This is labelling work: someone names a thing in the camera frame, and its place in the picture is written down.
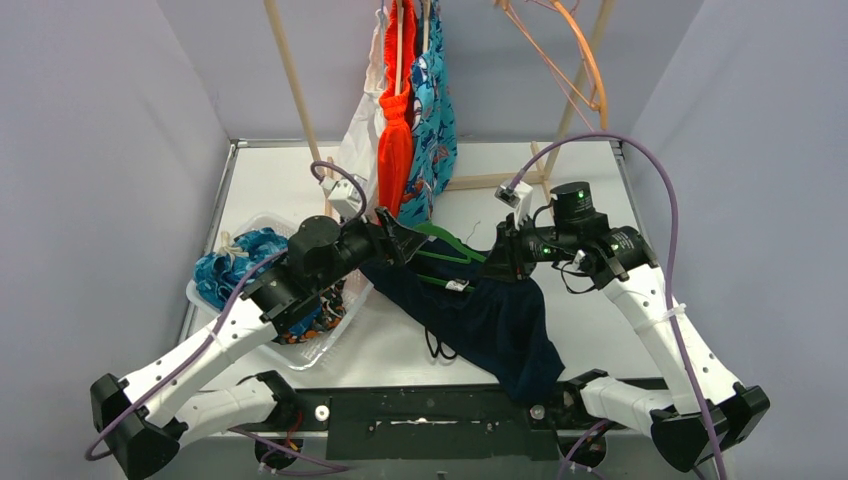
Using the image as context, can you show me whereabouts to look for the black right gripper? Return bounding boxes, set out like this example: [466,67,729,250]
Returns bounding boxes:
[478,211,577,281]

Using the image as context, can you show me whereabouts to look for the green hanger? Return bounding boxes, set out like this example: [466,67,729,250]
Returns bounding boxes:
[413,223,486,293]

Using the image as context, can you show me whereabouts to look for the navy blue shorts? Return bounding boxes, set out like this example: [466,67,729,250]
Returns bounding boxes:
[360,253,564,404]

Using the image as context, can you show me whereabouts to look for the teal shark print shorts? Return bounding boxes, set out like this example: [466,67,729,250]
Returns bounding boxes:
[398,1,458,226]

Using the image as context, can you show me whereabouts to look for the camouflage orange black shorts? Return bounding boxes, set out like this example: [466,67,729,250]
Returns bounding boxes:
[274,279,347,345]

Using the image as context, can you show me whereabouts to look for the blue leaf print shorts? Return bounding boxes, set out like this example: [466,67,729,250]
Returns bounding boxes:
[193,227,288,311]

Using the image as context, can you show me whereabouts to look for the orange wooden hanger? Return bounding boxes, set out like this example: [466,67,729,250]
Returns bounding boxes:
[493,0,611,132]

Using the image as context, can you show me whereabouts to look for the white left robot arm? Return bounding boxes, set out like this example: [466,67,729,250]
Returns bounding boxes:
[90,207,428,479]

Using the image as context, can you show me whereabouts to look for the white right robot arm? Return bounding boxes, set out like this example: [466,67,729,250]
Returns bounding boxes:
[482,181,771,471]

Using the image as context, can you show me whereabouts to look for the orange mesh shorts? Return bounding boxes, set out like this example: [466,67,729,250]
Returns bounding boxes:
[377,0,418,216]

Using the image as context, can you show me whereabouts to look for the left wooden hanger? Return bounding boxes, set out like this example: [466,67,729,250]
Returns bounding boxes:
[393,0,404,96]

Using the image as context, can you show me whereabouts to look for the white garment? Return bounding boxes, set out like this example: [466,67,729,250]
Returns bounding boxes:
[337,6,389,214]

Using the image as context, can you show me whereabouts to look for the wooden clothes rack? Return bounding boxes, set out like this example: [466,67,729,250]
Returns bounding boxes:
[263,0,616,190]

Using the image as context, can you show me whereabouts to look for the white plastic basket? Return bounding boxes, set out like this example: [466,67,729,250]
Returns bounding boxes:
[182,212,373,371]

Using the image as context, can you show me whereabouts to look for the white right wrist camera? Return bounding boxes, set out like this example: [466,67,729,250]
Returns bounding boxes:
[495,181,534,229]

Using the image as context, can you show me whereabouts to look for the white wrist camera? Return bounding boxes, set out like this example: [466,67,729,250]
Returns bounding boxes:
[495,181,534,229]
[319,174,369,220]

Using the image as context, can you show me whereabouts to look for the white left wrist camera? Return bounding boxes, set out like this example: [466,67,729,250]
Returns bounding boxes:
[319,174,369,220]

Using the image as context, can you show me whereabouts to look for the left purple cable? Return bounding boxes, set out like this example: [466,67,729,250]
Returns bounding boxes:
[84,160,369,480]

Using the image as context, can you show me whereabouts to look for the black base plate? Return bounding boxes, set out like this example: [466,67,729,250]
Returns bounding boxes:
[225,380,631,480]

